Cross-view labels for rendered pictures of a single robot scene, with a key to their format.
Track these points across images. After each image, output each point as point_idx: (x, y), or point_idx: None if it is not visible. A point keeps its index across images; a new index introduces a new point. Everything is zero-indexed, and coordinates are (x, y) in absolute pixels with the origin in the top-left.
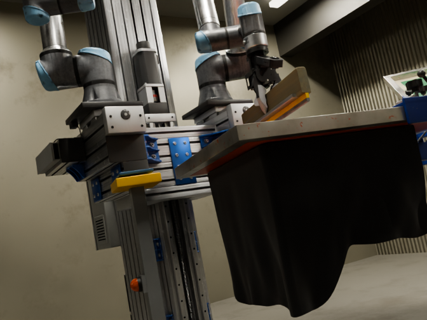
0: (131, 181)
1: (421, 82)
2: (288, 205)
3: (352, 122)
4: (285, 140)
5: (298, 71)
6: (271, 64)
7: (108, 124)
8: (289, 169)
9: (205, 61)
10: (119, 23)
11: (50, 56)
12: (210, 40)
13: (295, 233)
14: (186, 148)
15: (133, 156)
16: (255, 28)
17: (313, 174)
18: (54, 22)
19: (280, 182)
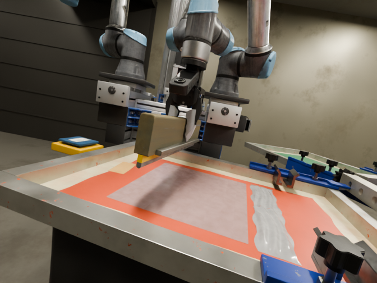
0: (59, 149)
1: (354, 267)
2: (59, 272)
3: (132, 252)
4: None
5: (141, 119)
6: (169, 88)
7: (96, 94)
8: (70, 240)
9: (224, 55)
10: (180, 10)
11: (106, 32)
12: (174, 39)
13: None
14: None
15: (115, 121)
16: (191, 33)
17: (99, 260)
18: (116, 5)
19: (58, 246)
